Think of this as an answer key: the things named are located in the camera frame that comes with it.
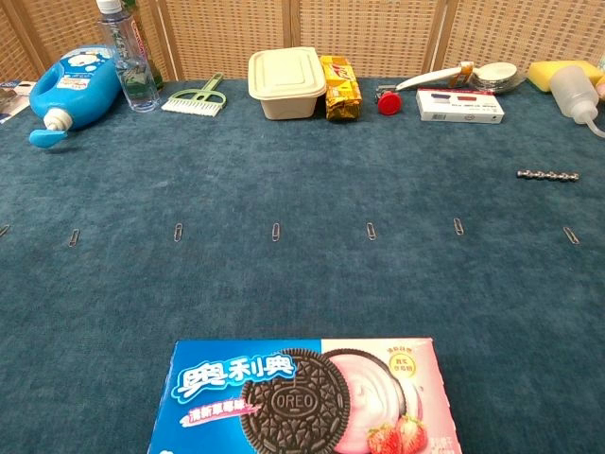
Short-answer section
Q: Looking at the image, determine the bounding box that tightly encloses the silver magnetic ball rod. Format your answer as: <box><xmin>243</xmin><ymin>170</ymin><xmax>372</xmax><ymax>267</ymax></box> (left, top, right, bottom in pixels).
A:
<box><xmin>516</xmin><ymin>169</ymin><xmax>581</xmax><ymax>183</ymax></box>

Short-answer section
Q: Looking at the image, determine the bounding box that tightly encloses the blue velvet table cloth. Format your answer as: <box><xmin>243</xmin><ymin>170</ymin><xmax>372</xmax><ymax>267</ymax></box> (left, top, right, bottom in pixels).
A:
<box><xmin>0</xmin><ymin>75</ymin><xmax>605</xmax><ymax>454</ymax></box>

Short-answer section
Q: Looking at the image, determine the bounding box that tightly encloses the yellow biscuit packet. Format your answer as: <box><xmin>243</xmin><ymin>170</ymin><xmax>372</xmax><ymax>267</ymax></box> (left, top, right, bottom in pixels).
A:
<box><xmin>320</xmin><ymin>55</ymin><xmax>364</xmax><ymax>123</ymax></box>

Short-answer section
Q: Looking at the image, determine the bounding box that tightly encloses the cream lidded food container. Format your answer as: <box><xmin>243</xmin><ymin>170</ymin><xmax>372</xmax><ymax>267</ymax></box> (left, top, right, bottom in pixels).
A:
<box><xmin>248</xmin><ymin>45</ymin><xmax>328</xmax><ymax>121</ymax></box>

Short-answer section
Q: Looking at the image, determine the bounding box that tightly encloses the red push button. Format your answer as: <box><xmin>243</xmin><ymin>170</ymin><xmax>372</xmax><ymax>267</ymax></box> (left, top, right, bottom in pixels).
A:
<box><xmin>375</xmin><ymin>84</ymin><xmax>403</xmax><ymax>116</ymax></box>

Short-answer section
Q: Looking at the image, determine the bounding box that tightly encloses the green cleaning brush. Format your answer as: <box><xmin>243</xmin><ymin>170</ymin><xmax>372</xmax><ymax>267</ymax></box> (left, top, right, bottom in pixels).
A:
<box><xmin>161</xmin><ymin>72</ymin><xmax>228</xmax><ymax>118</ymax></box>

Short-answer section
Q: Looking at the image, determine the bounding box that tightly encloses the Oreo strawberry cookie box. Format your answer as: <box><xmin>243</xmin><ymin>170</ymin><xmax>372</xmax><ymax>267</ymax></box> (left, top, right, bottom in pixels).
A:
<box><xmin>147</xmin><ymin>336</ymin><xmax>462</xmax><ymax>454</ymax></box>

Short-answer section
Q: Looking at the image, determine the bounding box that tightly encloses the white box red blue print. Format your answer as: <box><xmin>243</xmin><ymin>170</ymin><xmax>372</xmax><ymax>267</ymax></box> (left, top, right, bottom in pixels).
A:
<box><xmin>415</xmin><ymin>87</ymin><xmax>506</xmax><ymax>125</ymax></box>

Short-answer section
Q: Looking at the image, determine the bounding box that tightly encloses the white plastic spoon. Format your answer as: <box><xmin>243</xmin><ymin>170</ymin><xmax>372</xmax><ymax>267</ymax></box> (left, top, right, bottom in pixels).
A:
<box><xmin>395</xmin><ymin>61</ymin><xmax>475</xmax><ymax>92</ymax></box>

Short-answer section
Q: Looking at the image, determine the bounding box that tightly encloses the rattan folding screen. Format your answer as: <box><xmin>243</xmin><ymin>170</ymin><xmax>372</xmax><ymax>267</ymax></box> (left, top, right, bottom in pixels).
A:
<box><xmin>0</xmin><ymin>0</ymin><xmax>605</xmax><ymax>84</ymax></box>

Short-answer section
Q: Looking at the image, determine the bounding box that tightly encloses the clear plastic water bottle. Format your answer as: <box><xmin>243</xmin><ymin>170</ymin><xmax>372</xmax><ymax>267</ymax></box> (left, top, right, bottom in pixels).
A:
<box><xmin>95</xmin><ymin>0</ymin><xmax>161</xmax><ymax>114</ymax></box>

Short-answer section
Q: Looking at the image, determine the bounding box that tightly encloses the stack of foil cups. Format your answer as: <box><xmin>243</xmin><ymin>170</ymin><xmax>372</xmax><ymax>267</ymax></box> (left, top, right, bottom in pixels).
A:
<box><xmin>470</xmin><ymin>61</ymin><xmax>526</xmax><ymax>95</ymax></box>

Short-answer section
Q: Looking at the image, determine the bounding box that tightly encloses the blue detergent bottle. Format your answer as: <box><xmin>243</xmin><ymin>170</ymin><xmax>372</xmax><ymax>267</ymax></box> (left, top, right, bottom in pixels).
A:
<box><xmin>28</xmin><ymin>44</ymin><xmax>123</xmax><ymax>149</ymax></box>

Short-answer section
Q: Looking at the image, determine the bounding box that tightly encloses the yellow sponge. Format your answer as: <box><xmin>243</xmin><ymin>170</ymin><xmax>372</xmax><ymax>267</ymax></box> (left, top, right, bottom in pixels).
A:
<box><xmin>527</xmin><ymin>60</ymin><xmax>605</xmax><ymax>94</ymax></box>

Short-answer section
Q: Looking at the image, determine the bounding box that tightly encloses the translucent squeeze bottle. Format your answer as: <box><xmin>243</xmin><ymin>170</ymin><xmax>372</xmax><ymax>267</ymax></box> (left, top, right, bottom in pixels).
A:
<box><xmin>548</xmin><ymin>65</ymin><xmax>605</xmax><ymax>139</ymax></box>

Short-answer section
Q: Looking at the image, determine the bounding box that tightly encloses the printed booklet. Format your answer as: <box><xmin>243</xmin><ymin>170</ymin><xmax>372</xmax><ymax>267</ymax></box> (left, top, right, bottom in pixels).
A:
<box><xmin>0</xmin><ymin>79</ymin><xmax>38</xmax><ymax>125</ymax></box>

